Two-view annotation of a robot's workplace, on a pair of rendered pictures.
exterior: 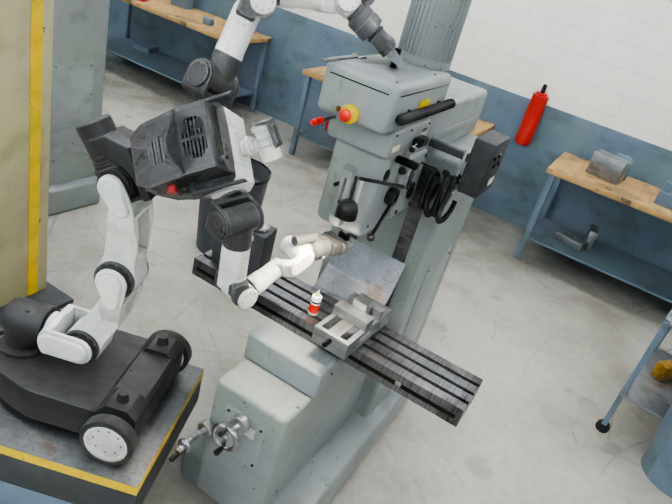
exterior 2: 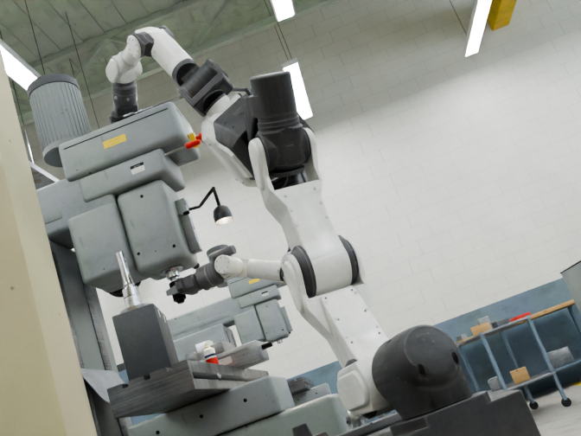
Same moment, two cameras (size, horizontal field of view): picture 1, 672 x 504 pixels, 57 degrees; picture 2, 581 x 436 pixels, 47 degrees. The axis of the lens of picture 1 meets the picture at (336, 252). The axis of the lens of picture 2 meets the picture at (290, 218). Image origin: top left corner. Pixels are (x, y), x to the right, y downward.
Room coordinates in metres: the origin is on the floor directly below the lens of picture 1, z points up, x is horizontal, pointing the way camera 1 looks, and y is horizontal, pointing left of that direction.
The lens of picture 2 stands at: (2.44, 2.35, 0.66)
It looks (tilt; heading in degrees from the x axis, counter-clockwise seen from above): 16 degrees up; 250
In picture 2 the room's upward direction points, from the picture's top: 20 degrees counter-clockwise
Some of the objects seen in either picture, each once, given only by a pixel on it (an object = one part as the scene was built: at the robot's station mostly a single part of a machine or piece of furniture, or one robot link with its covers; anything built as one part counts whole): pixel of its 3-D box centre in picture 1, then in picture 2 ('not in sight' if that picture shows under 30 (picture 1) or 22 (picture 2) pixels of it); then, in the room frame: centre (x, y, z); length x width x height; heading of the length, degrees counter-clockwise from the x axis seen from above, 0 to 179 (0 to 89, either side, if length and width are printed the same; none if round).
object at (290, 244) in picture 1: (302, 246); (222, 265); (1.92, 0.12, 1.24); 0.11 x 0.11 x 0.11; 52
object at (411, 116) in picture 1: (427, 110); not in sight; (2.06, -0.16, 1.79); 0.45 x 0.04 x 0.04; 157
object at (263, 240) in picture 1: (244, 241); (148, 343); (2.27, 0.38, 1.00); 0.22 x 0.12 x 0.20; 77
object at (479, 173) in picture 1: (485, 164); not in sight; (2.23, -0.44, 1.62); 0.20 x 0.09 x 0.21; 157
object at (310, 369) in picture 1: (314, 337); (215, 417); (2.08, -0.01, 0.76); 0.50 x 0.35 x 0.12; 157
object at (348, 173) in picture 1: (342, 196); (188, 226); (1.98, 0.03, 1.45); 0.04 x 0.04 x 0.21; 67
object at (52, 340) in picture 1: (76, 334); (386, 378); (1.80, 0.86, 0.68); 0.21 x 0.20 x 0.13; 88
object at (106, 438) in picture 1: (108, 439); not in sight; (1.53, 0.59, 0.50); 0.20 x 0.05 x 0.20; 88
